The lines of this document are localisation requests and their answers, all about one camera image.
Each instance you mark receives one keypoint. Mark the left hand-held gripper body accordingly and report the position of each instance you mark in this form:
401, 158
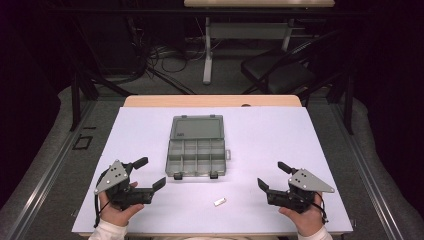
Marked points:
115, 176

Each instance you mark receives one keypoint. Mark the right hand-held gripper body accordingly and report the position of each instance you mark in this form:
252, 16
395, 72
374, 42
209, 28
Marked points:
308, 183

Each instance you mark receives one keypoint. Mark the person's right hand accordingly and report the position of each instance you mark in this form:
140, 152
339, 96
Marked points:
308, 221

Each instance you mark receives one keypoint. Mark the person's left hand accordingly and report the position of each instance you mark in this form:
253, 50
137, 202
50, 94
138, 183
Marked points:
115, 215

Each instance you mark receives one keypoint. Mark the white table board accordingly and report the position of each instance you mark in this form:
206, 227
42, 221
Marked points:
266, 150

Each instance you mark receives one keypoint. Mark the small white flat piece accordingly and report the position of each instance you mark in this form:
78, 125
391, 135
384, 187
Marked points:
220, 201

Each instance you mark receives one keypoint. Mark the grey clear compartment box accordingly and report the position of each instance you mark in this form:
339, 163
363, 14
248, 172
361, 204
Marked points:
196, 146

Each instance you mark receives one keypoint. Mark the black metal stand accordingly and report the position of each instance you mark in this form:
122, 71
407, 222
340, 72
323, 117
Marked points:
76, 100
348, 103

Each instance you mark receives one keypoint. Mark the black folding chair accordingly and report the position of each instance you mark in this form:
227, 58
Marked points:
283, 75

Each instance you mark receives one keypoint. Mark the wooden table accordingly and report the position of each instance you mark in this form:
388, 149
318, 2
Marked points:
213, 100

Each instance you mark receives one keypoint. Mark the white-legged desk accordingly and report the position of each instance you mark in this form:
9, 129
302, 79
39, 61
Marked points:
208, 50

